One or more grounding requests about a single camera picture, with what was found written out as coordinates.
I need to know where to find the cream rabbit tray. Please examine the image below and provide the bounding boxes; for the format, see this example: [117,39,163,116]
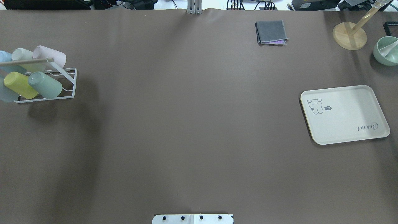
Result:
[300,85,390,145]

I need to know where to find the green cup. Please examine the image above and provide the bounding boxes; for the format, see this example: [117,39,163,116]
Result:
[28,72,62,99]

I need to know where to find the wooden cup tree stand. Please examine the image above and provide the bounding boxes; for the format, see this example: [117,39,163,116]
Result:
[332,0,391,50]

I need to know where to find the pink cup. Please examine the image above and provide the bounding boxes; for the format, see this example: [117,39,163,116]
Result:
[32,45,67,68]

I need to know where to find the yellow cup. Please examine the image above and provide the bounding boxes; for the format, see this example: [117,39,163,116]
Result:
[4,72,39,99]

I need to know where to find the cream cup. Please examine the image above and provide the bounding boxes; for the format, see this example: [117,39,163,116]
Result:
[11,48,46,72]

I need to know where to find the light blue cup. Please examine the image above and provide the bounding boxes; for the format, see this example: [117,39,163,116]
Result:
[0,50,27,74]

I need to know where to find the grey folded cloth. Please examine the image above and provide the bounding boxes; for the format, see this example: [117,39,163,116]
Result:
[255,20,288,45]

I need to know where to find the white ceramic spoon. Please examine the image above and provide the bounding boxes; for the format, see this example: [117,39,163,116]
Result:
[380,40,398,57]

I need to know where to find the green bowl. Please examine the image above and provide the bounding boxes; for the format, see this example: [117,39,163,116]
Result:
[373,36,398,66]

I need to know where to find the aluminium frame post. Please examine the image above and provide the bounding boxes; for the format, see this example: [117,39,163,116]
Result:
[187,0,203,15]

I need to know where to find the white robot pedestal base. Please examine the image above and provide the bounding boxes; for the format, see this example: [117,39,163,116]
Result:
[152,214,234,224]

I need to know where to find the white wire cup rack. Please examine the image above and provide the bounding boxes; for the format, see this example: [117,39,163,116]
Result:
[1,57,78,104]

